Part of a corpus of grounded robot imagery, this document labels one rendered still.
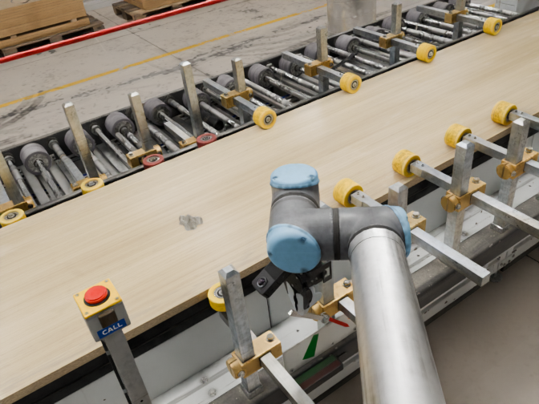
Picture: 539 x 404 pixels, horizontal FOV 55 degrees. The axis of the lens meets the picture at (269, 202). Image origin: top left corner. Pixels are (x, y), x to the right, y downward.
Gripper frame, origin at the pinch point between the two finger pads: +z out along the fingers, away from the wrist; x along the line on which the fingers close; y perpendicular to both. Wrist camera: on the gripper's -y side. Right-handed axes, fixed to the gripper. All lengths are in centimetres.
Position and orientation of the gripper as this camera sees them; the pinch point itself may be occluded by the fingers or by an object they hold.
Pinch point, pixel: (298, 312)
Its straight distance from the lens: 119.4
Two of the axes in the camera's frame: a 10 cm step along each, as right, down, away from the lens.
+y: 8.2, -4.0, 4.0
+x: -5.6, -4.4, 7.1
